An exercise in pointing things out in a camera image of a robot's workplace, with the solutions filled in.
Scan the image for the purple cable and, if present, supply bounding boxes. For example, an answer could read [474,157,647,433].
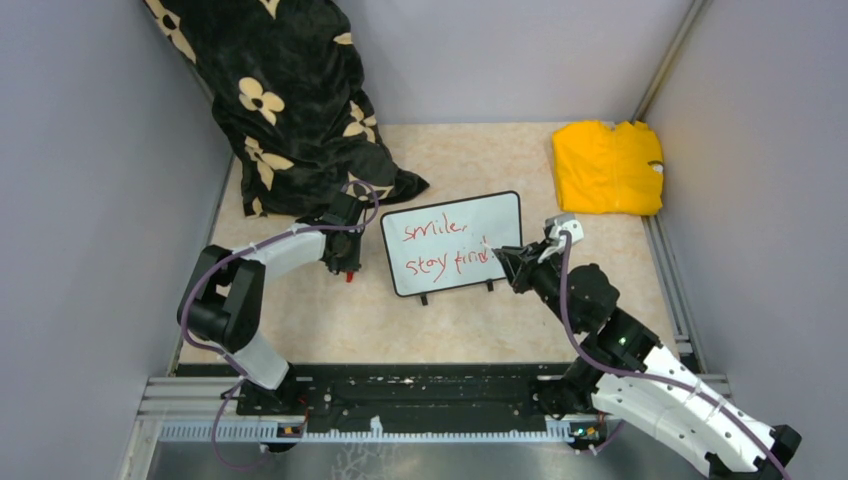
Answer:
[178,180,381,473]
[556,228,793,480]

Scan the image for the black framed whiteboard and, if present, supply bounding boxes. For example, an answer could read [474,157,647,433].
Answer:
[379,190,523,298]

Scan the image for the aluminium side rail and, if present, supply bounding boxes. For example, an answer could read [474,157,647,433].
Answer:
[642,215,732,399]

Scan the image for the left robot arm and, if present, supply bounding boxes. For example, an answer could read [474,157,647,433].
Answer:
[177,192,379,414]

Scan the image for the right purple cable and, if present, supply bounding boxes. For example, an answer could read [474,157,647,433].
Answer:
[556,228,793,480]

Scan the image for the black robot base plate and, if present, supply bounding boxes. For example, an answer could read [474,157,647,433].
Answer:
[211,360,611,445]

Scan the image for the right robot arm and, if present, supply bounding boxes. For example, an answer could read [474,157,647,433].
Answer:
[494,243,801,479]

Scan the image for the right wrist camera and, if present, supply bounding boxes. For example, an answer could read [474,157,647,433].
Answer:
[538,212,585,263]

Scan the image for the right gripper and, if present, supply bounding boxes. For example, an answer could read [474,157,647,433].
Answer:
[496,236,583,334]

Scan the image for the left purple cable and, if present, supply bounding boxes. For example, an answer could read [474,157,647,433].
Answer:
[178,180,381,473]

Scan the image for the black floral blanket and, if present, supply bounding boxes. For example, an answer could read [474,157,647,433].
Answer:
[146,1,428,217]

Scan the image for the yellow folded cloth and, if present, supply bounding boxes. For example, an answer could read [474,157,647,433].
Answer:
[551,120,664,216]

